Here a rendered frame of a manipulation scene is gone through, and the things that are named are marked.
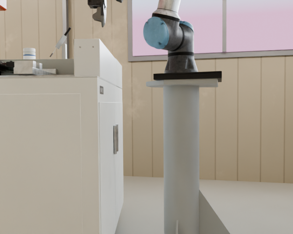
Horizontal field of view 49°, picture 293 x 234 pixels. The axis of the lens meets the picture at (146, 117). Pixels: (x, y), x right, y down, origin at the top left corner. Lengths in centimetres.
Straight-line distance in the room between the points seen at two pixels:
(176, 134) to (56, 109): 52
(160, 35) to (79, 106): 42
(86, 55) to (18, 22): 263
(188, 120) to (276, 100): 179
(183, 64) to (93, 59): 40
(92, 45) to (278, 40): 217
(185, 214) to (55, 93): 75
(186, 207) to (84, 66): 73
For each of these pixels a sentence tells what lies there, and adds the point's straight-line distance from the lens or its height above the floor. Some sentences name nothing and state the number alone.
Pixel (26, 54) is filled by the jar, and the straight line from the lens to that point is 207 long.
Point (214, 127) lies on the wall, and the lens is 306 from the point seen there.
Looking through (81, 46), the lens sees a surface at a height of 93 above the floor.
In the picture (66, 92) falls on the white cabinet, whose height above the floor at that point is 77.
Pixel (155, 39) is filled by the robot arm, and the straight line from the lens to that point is 131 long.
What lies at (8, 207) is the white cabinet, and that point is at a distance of 127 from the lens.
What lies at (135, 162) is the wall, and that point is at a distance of 321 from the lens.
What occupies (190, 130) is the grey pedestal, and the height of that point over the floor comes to 61.
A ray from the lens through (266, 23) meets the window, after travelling 313.
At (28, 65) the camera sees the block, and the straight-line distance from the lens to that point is 146.
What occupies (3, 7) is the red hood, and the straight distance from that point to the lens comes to 191.
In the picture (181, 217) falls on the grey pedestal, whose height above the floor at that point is 23.
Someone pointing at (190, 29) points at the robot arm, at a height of 104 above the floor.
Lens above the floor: 73
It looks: 2 degrees down
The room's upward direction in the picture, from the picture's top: straight up
